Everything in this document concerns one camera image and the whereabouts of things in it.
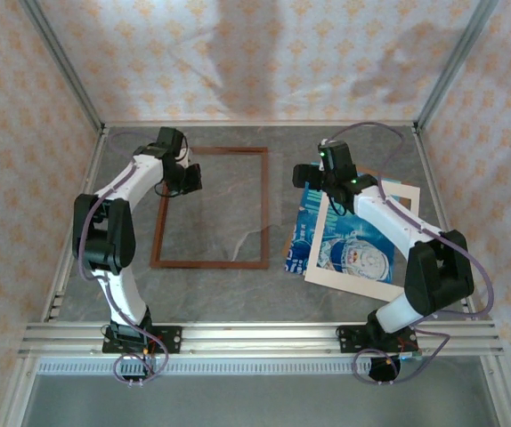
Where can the white mat board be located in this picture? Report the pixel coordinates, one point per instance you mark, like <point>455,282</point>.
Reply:
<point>318,251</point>

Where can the brown wooden picture frame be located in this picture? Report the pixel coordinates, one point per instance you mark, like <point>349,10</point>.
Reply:
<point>211,264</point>

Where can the blue printed paper photo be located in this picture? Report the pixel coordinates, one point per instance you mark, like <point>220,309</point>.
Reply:
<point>353,253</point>

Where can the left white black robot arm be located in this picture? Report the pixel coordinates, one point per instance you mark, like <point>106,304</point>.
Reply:
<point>142,175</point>

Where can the small green circuit board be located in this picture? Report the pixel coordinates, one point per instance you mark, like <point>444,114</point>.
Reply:
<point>411,355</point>

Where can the grey metal panel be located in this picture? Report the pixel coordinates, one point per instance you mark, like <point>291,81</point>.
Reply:
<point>260,400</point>

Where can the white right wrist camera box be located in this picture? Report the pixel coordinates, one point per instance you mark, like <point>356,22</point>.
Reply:
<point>322,142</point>

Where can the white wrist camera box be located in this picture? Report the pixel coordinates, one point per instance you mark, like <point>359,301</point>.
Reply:
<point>322,142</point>
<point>185,154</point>

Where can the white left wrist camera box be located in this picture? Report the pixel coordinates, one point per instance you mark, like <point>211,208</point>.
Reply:
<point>185,154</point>

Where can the clear frame pane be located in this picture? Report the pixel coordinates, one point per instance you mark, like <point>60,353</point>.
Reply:
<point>220,200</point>

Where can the aluminium table edge rail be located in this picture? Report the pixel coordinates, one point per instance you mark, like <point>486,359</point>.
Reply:
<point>91,171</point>
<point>260,123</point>
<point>429,171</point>

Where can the aluminium corner post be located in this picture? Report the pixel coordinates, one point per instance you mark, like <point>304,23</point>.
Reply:
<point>62,58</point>
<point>458,58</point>

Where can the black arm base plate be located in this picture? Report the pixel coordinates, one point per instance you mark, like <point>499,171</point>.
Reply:
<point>346,340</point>
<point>173,338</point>

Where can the aluminium mounting rail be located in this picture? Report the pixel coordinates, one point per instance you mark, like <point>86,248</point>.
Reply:
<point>260,340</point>

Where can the aluminium lower frame bar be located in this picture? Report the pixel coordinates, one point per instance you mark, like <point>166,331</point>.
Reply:
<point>17,396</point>
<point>505,396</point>

